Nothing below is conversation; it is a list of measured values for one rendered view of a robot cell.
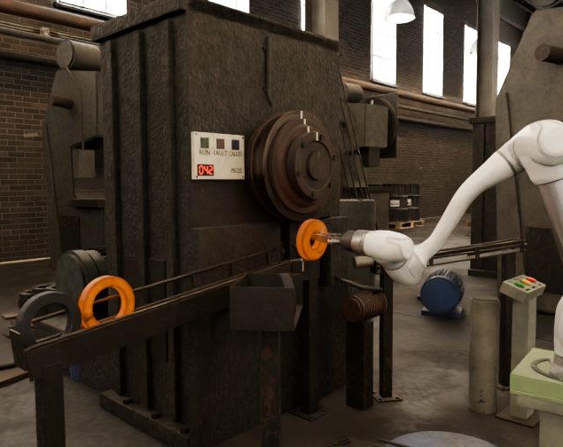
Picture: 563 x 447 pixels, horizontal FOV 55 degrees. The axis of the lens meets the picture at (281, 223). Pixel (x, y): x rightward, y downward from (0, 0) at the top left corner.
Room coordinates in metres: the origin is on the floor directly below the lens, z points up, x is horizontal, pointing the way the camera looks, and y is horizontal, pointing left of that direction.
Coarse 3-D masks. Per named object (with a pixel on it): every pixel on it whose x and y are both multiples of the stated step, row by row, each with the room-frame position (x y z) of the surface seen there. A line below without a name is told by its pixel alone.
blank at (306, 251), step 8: (304, 224) 2.02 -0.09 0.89; (312, 224) 2.02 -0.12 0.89; (320, 224) 2.06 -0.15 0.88; (304, 232) 1.99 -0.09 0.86; (312, 232) 2.03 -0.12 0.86; (296, 240) 2.00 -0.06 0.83; (304, 240) 1.99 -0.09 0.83; (304, 248) 2.00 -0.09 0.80; (312, 248) 2.03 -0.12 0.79; (320, 248) 2.07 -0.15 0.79; (304, 256) 2.02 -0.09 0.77; (312, 256) 2.03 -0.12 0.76; (320, 256) 2.07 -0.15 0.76
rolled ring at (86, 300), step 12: (108, 276) 1.68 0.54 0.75; (84, 288) 1.64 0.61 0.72; (96, 288) 1.64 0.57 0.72; (120, 288) 1.70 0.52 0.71; (84, 300) 1.61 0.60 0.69; (132, 300) 1.74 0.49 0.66; (84, 312) 1.61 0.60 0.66; (120, 312) 1.73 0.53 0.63; (84, 324) 1.62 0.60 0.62; (96, 324) 1.63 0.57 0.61
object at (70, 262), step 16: (64, 256) 2.97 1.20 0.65; (80, 256) 2.89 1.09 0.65; (96, 256) 2.96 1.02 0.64; (64, 272) 2.97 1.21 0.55; (80, 272) 2.85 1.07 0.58; (96, 272) 2.87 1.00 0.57; (64, 288) 2.98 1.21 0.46; (80, 288) 2.85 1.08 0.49; (96, 304) 2.88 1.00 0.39; (48, 320) 3.11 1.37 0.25; (64, 320) 3.11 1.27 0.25; (48, 336) 3.03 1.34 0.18; (80, 368) 2.78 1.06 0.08; (96, 368) 2.66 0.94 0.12; (96, 384) 2.66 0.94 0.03
